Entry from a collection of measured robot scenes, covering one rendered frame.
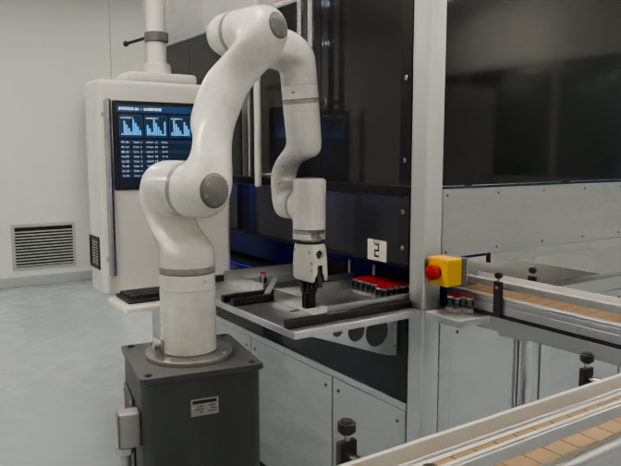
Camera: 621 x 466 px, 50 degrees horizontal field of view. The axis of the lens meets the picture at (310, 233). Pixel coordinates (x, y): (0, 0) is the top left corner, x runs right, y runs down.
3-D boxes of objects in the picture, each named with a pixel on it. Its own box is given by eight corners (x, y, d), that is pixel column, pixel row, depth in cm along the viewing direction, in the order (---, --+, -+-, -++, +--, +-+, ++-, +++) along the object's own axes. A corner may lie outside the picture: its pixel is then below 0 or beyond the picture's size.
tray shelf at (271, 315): (301, 274, 240) (301, 269, 240) (440, 312, 182) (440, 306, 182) (177, 288, 213) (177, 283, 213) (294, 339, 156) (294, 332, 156)
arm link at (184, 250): (178, 278, 135) (176, 161, 132) (132, 267, 148) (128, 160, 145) (226, 271, 143) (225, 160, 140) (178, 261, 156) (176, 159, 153)
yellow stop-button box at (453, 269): (446, 280, 178) (446, 253, 177) (467, 285, 172) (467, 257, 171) (426, 283, 173) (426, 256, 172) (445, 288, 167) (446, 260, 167)
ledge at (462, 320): (460, 311, 184) (461, 304, 184) (497, 321, 173) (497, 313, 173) (424, 318, 176) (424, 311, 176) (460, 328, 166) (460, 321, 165)
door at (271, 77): (252, 176, 253) (250, 18, 246) (322, 180, 214) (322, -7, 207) (250, 176, 252) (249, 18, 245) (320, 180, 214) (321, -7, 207)
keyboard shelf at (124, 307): (215, 286, 260) (215, 279, 259) (249, 299, 237) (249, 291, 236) (100, 300, 235) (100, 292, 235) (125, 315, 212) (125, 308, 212)
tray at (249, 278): (310, 271, 236) (310, 261, 235) (354, 283, 214) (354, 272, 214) (224, 281, 217) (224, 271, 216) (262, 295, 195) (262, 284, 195)
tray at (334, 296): (366, 287, 207) (366, 276, 207) (424, 302, 186) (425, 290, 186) (273, 300, 188) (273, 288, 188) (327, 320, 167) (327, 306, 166)
